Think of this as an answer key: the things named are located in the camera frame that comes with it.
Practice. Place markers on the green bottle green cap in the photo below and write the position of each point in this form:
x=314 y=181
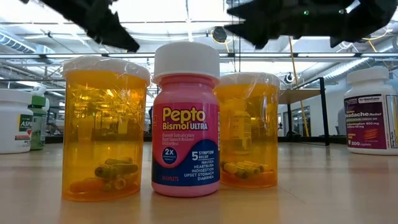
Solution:
x=39 y=130

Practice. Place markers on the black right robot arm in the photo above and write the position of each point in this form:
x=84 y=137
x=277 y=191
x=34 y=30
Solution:
x=373 y=15

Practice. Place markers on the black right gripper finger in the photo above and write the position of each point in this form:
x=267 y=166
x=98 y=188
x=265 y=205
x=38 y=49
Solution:
x=267 y=31
x=273 y=9

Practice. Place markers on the pink Pepto Bismol bottle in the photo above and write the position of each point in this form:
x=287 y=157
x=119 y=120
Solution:
x=186 y=124

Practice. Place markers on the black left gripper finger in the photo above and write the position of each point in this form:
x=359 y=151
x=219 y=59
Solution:
x=93 y=18

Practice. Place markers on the wooden shelf black legs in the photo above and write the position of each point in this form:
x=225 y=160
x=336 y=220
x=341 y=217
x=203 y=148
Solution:
x=298 y=95

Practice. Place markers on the white aspirin bottle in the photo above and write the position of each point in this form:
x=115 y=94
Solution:
x=12 y=137

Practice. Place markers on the black aluminium frame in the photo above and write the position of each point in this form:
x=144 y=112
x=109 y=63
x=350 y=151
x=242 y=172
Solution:
x=335 y=140
x=54 y=140

